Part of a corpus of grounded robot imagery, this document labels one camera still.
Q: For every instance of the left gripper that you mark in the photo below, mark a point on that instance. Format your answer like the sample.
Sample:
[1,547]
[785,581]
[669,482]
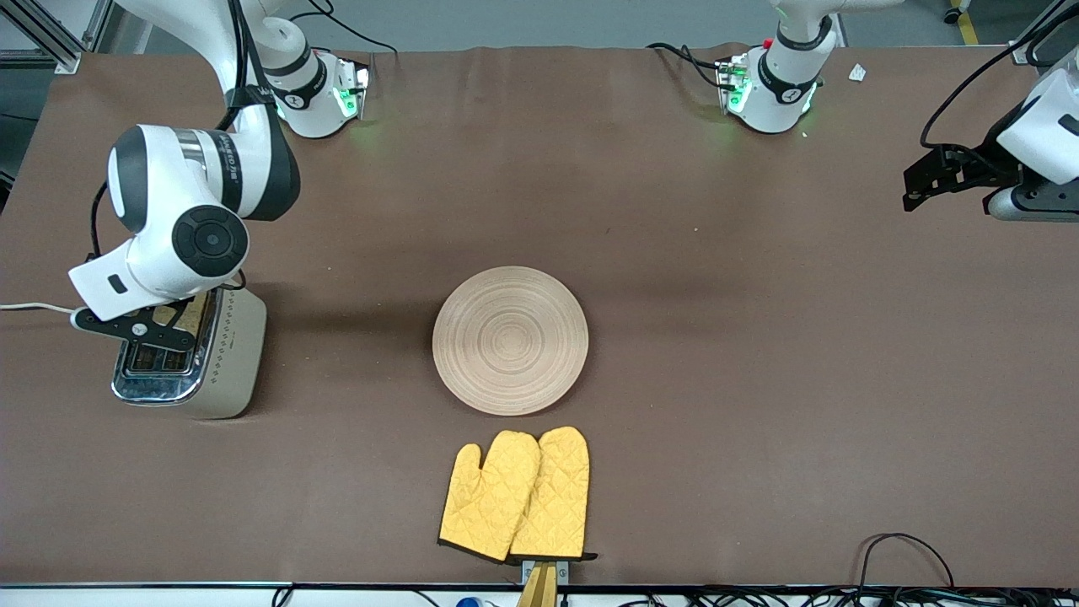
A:
[988,165]

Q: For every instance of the brown bread slice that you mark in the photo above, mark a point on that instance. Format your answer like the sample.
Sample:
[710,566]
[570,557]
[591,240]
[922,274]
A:
[194,314]

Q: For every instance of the round wooden plate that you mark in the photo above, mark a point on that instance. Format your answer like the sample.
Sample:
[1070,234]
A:
[510,341]

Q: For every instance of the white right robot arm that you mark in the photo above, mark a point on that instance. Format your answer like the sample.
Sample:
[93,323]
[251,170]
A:
[211,240]

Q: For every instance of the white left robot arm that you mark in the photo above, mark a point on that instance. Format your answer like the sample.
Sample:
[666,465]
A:
[780,101]

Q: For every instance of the beige chrome two-slot toaster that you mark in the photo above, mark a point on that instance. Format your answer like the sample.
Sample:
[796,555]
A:
[236,362]

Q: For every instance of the small white paper scrap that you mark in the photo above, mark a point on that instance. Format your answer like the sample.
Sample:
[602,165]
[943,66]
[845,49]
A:
[857,72]

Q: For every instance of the black caster wheel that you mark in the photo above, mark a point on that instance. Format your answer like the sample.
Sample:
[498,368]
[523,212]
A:
[954,13]

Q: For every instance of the brown table cover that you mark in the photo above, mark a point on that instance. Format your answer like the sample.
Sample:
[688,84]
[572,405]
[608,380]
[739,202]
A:
[674,211]

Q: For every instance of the yellow quilted oven mitt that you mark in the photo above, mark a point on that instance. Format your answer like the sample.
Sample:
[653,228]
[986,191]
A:
[556,497]
[489,497]

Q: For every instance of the small blue object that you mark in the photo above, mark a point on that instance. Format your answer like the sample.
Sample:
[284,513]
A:
[469,602]

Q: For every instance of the aluminium frame profile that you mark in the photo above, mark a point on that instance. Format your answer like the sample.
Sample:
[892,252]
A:
[1033,46]
[50,42]

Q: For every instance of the small metal bracket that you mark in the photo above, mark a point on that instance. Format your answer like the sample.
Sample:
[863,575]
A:
[563,570]

